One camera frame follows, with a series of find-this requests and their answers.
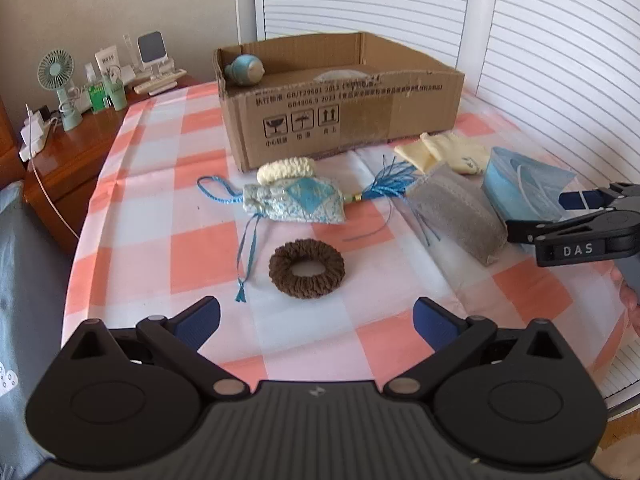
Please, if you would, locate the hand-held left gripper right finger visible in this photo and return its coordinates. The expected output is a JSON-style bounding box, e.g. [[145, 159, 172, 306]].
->
[[382, 296, 572, 396]]

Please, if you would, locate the white squeeze tube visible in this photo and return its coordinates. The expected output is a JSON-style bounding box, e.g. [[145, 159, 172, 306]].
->
[[95, 46, 121, 78]]

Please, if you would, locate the green bottle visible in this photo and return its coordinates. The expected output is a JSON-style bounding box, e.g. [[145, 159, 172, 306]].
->
[[86, 74, 108, 111]]

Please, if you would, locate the wooden nightstand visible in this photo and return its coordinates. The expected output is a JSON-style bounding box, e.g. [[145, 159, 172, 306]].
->
[[22, 74, 201, 256]]

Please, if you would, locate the green squeeze tube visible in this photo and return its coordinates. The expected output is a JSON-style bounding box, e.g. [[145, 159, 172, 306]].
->
[[102, 67, 128, 111]]

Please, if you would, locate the blue face mask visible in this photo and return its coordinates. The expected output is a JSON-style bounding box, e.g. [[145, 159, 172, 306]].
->
[[481, 147, 578, 223]]

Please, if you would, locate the green desk fan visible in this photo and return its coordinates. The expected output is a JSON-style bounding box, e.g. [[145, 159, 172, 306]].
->
[[38, 49, 83, 132]]

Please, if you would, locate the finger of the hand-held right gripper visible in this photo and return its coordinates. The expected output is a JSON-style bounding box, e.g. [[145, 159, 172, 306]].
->
[[559, 182, 640, 211], [506, 208, 640, 245]]

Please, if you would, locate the pink checkered tablecloth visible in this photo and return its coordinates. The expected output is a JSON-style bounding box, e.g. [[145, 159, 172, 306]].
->
[[60, 80, 632, 382]]

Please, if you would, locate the brown cardboard box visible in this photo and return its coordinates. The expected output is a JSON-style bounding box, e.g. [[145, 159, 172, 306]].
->
[[212, 31, 466, 173]]

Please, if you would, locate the blue embroidered tassel sachet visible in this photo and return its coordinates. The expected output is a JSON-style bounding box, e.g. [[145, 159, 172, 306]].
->
[[196, 155, 416, 303]]

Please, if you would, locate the white remote control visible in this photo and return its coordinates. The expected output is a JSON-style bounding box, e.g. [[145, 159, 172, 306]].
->
[[132, 72, 187, 95]]

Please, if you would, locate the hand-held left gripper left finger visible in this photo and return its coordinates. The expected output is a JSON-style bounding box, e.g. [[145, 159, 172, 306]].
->
[[62, 296, 250, 399]]

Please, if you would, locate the blue round plush toy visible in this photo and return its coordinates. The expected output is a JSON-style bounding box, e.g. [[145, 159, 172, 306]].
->
[[223, 53, 265, 86]]

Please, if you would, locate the person's right hand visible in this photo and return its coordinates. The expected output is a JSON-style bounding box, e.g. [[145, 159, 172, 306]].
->
[[620, 280, 640, 315]]

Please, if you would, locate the white phone stand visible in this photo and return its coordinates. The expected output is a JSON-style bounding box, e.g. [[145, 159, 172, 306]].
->
[[136, 31, 168, 80]]

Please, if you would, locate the brown knitted scrunchie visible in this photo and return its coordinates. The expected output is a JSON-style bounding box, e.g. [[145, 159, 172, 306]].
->
[[268, 240, 346, 300]]

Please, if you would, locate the yellow cloth pouch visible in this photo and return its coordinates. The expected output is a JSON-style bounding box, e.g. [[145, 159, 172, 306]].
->
[[393, 132, 491, 176]]

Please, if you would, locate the cream knitted scrunchie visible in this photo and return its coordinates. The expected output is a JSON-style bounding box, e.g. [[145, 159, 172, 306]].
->
[[256, 156, 317, 184]]

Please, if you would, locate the white charger block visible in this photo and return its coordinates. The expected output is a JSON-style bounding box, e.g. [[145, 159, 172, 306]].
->
[[20, 104, 51, 162]]

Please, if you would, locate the grey bedding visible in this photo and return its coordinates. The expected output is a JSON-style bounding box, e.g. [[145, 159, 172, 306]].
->
[[0, 180, 77, 480]]

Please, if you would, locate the white cable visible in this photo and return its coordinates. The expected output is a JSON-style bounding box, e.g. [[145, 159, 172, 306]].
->
[[27, 155, 81, 240]]

